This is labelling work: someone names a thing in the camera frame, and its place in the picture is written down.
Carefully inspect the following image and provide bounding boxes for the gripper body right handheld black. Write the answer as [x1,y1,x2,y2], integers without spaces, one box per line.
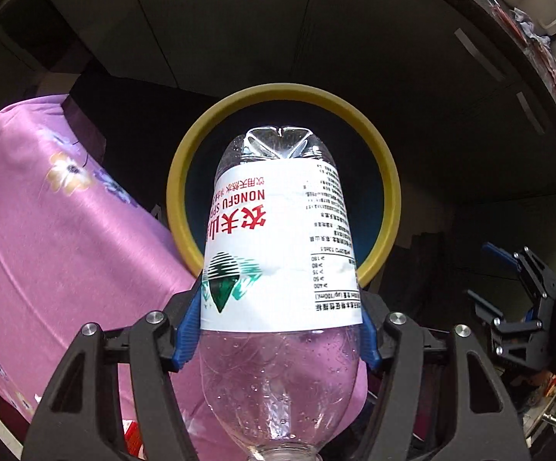
[466,242,556,375]

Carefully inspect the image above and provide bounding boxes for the clear plastic water bottle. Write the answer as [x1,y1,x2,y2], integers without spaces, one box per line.
[199,126,362,460]

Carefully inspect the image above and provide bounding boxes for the dark dish rag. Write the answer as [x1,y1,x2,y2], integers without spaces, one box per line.
[488,2,556,103]

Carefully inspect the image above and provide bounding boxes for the pink floral tablecloth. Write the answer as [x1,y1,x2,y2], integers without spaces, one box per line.
[0,96,367,460]

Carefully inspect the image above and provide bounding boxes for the yellow rimmed trash bin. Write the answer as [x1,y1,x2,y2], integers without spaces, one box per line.
[165,81,403,290]

